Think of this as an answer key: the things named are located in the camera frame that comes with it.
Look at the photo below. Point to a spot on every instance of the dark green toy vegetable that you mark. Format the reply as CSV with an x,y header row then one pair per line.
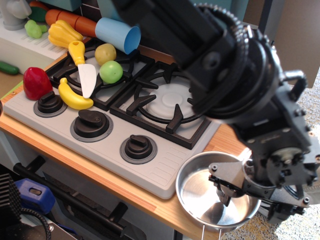
x,y
38,14

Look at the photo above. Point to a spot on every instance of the blue plastic clamp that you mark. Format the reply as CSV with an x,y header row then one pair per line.
x,y
35,196

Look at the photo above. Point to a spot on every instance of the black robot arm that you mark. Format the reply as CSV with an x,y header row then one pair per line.
x,y
237,79

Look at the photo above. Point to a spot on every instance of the left black burner grate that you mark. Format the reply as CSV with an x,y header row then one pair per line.
x,y
79,82

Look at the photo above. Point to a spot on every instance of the black burner grate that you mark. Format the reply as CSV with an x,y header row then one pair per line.
x,y
79,82
160,102

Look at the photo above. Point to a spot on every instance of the red toy pepper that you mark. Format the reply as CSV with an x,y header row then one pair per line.
x,y
36,83

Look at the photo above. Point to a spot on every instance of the green toy cucumber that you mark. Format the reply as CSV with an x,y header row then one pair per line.
x,y
8,68

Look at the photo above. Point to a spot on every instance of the yellow toy banana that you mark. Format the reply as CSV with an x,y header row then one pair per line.
x,y
72,99

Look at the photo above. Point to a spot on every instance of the left black stove knob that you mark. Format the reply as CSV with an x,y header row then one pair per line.
x,y
49,105

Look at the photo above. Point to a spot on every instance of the white toy sink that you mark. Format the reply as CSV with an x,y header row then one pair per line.
x,y
22,51

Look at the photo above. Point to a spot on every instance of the light blue plastic cup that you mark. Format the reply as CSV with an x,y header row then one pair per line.
x,y
119,34

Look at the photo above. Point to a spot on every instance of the stainless steel pan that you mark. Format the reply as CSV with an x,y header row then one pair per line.
x,y
198,196

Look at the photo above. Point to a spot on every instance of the black oven door handle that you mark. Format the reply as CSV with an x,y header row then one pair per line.
x,y
111,222

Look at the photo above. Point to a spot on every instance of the right black burner grate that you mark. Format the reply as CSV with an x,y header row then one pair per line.
x,y
160,102

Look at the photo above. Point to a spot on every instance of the yellow toy potato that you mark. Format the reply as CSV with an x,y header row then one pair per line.
x,y
105,53

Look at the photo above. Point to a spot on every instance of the green toy broccoli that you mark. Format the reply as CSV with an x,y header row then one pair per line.
x,y
35,30

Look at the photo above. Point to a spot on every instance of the middle black stove knob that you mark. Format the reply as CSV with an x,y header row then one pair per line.
x,y
91,126

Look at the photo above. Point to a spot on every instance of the yellow toy bell pepper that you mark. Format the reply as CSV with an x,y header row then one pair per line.
x,y
61,34

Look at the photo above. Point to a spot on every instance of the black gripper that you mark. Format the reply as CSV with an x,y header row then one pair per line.
x,y
279,183

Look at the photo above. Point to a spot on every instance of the black stove knob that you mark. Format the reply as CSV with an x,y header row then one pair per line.
x,y
91,126
138,149
49,105

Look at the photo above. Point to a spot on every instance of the orange toy carrot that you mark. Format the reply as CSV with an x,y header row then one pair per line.
x,y
81,24

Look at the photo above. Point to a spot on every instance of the grey toy faucet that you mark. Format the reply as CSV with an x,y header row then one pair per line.
x,y
15,14

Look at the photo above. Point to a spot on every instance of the grey toy stove top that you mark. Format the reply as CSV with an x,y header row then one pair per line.
x,y
157,176

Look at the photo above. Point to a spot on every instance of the right black stove knob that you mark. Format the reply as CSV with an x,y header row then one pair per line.
x,y
138,149

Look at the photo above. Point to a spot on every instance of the yellow handled toy knife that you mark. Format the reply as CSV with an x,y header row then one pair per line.
x,y
87,72

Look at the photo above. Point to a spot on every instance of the green toy apple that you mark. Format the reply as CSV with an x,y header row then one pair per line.
x,y
111,72

